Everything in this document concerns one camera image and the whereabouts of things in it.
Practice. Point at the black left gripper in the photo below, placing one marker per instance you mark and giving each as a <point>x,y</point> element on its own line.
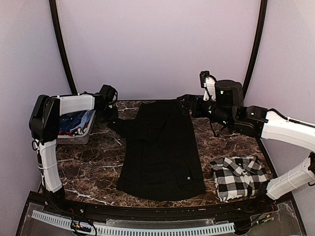
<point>114,116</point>

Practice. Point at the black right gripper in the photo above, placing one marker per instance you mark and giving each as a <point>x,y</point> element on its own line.
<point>197,99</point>

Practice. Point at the black long sleeve shirt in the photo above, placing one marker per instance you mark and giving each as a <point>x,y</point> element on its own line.
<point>161,160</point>

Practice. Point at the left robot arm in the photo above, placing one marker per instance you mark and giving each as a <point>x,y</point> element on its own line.
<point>44,125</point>

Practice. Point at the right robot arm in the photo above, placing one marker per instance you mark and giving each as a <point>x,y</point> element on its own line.
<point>223,103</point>

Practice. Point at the grey plastic laundry basket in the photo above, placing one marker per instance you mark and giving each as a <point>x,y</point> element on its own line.
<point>79,139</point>

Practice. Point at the blue clothes in basket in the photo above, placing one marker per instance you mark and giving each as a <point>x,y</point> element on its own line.
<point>73,124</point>

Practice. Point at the black white plaid shirt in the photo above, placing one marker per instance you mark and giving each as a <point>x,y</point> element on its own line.
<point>237,177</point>

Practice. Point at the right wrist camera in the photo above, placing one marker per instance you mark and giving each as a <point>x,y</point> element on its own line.
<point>207,82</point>

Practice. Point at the black front rail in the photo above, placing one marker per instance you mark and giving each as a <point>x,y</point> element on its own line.
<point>235,211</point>

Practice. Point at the right black frame post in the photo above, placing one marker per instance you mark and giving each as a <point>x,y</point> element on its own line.
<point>255,46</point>

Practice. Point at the black frame post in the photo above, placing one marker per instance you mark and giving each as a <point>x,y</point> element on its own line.
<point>255,46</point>
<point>61,45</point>

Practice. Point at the left black frame post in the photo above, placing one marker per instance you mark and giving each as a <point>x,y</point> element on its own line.
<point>61,45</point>

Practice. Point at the white slotted cable duct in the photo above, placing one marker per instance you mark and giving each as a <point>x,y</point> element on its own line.
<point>111,227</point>

